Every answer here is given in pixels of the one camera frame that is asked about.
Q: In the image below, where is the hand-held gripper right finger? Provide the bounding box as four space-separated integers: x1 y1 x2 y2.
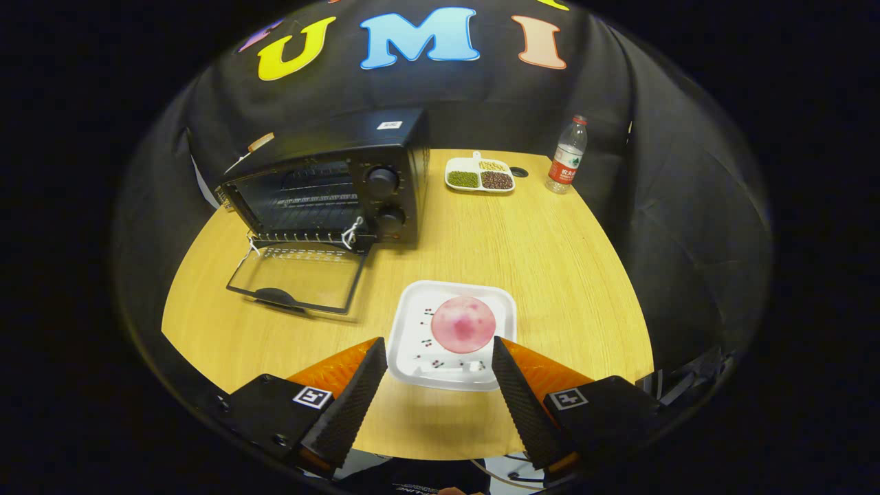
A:
491 336 664 482

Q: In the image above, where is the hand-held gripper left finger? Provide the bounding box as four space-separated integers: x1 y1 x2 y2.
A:
227 337 389 480

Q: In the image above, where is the white square plate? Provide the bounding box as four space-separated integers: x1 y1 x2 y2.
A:
386 280 518 393

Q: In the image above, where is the round pink food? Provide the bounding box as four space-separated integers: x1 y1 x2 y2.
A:
430 296 497 355

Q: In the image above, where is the black toaster oven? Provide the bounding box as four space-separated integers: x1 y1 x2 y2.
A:
215 108 430 317

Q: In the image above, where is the white pop-up toaster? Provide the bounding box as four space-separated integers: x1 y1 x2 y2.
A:
223 148 259 176

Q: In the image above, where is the white divided dish with beans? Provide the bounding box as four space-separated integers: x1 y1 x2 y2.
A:
444 151 516 194

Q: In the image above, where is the clear water bottle red label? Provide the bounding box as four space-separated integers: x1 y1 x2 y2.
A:
545 115 589 195

